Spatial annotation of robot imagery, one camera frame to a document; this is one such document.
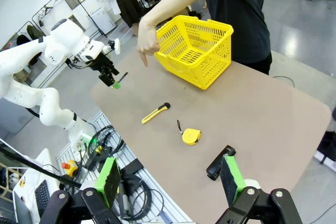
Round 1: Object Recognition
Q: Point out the person's right forearm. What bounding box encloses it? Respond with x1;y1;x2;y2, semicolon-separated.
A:
140;0;226;32

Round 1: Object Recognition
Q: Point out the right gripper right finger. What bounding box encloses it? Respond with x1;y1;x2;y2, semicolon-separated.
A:
216;155;302;224

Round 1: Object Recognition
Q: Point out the yellow tape measure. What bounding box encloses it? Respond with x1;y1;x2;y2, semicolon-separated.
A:
176;119;202;146

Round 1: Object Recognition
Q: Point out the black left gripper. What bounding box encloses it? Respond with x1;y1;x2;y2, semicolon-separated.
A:
89;52;119;88

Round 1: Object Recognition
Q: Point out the black floor cable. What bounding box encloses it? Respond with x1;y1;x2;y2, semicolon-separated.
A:
272;75;296;88

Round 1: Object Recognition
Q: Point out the black rectangular block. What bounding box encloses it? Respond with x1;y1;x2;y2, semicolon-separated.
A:
206;144;236;182

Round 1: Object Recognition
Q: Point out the black tripod pole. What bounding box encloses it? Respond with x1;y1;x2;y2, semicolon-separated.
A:
0;145;82;189

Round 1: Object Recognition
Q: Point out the mannequin with pale shirt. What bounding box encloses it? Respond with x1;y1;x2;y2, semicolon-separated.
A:
88;0;145;37

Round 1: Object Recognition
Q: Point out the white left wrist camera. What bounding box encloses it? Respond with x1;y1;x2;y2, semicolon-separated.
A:
106;37;121;55

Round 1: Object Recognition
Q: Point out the black coiled cable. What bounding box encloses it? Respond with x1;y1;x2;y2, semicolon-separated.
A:
117;173;165;221

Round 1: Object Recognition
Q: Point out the white cabinet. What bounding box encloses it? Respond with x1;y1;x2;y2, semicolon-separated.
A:
86;7;117;35

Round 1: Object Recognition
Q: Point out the yellow plastic shopping basket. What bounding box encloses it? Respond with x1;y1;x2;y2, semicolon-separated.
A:
154;15;234;90

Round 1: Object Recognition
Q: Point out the person in navy t-shirt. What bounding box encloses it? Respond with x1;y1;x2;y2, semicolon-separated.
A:
203;0;272;76

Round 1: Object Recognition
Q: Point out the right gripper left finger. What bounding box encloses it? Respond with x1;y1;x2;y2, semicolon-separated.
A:
39;156;123;224

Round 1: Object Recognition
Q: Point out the yellow utility knife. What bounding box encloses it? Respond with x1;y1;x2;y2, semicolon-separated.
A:
141;102;171;125

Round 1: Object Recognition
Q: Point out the person's right hand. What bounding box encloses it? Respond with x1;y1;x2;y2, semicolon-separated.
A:
136;20;161;68

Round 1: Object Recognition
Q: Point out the black keyboard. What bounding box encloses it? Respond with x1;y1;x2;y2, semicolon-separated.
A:
34;179;51;218

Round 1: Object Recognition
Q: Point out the black cable bundle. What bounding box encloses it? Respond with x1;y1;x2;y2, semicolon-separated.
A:
83;125;125;171

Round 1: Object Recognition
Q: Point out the yellow emergency stop button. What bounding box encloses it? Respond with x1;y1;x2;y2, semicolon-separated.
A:
61;159;79;178

